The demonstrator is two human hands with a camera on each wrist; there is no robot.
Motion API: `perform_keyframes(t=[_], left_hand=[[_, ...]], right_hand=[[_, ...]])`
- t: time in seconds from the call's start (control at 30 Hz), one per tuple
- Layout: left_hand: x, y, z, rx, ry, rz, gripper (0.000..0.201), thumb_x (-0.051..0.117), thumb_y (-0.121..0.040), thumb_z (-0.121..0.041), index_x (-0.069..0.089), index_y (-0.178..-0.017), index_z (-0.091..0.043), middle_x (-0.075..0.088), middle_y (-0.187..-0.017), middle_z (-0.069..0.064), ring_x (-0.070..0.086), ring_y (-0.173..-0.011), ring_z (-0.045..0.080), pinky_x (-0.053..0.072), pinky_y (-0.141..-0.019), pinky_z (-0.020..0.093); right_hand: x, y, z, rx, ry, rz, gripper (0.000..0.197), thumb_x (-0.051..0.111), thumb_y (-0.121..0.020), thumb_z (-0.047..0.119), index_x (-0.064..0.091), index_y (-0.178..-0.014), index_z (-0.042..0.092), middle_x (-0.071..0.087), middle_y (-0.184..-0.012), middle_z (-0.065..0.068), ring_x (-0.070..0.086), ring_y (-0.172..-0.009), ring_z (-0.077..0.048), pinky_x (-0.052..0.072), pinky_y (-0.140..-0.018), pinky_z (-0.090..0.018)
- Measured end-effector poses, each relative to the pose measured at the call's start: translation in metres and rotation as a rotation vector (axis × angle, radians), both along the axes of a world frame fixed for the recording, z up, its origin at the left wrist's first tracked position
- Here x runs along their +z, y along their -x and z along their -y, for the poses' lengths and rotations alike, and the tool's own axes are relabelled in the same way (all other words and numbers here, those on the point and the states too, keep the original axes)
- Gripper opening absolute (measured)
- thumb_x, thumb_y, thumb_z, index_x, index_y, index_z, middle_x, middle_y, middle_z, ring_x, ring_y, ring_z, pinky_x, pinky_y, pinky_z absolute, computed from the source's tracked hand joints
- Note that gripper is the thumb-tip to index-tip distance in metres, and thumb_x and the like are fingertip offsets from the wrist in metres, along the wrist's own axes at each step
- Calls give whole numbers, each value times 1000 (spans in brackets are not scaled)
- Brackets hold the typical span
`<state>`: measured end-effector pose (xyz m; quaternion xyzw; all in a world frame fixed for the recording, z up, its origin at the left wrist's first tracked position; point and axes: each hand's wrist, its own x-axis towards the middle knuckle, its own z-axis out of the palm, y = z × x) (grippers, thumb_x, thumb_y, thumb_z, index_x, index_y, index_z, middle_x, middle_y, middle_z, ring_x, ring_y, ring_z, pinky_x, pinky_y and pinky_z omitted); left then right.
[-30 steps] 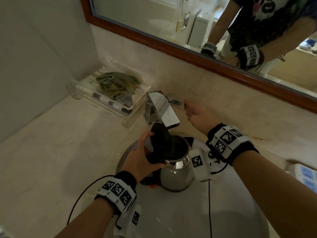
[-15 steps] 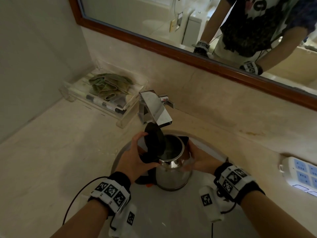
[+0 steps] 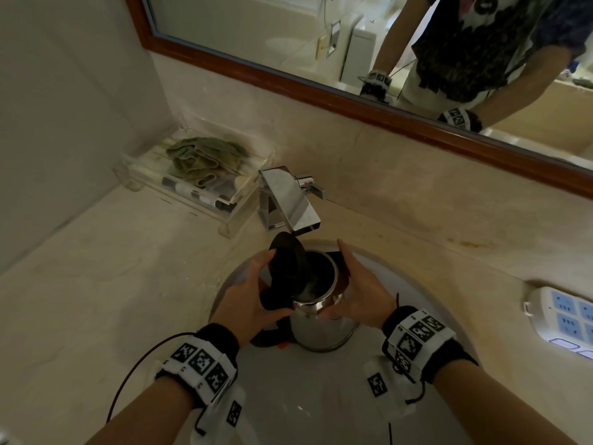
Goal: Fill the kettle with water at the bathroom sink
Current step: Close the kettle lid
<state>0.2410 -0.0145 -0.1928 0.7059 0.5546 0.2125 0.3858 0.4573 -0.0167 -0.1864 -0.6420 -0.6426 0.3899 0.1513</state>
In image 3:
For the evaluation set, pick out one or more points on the person's left forearm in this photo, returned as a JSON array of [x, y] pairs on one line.
[[148, 417]]

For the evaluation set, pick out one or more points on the person's left hand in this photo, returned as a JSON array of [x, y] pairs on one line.
[[236, 308]]

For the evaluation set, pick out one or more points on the person's right hand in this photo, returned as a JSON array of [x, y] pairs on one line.
[[366, 296]]

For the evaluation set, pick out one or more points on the stainless steel kettle black lid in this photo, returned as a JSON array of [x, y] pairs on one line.
[[319, 326]]

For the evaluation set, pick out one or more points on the white sink basin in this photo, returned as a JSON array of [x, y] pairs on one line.
[[296, 393]]

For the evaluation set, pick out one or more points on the white marker wrist tracker band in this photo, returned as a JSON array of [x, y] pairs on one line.
[[417, 336], [201, 361]]

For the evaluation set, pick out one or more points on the clear acrylic tray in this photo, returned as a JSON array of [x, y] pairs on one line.
[[148, 169]]

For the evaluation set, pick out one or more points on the person's right forearm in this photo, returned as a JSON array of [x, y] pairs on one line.
[[491, 407]]

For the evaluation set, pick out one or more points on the white blue power strip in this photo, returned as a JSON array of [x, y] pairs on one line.
[[560, 319]]

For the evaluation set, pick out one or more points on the green crumpled towel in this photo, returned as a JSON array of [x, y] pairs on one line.
[[199, 157]]

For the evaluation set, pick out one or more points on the person's right thumb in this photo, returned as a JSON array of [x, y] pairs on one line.
[[334, 308]]

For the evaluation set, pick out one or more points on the chrome faucet spout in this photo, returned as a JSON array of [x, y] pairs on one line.
[[289, 199]]

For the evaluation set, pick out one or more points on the person's left fingers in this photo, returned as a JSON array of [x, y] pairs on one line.
[[262, 271]]

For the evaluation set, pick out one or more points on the wooden framed wall mirror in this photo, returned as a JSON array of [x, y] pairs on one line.
[[278, 23]]

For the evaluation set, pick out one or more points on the black and white tube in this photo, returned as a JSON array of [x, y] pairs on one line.
[[197, 194]]

